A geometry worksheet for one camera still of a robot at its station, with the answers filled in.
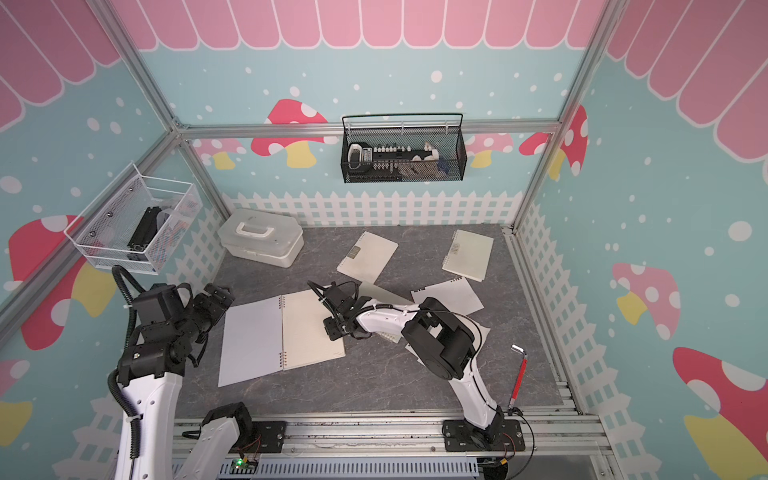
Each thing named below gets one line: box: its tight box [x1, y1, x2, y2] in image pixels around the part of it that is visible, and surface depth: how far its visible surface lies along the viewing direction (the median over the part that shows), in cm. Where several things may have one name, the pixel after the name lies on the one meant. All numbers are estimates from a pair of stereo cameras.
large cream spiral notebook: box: [336, 231, 399, 284], surface depth 114 cm
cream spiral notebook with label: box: [442, 229, 494, 283], surface depth 114 cm
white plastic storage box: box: [217, 209, 304, 268], surface depth 107 cm
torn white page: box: [411, 276, 484, 315], surface depth 105 cm
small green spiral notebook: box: [218, 289, 346, 387], surface depth 89 cm
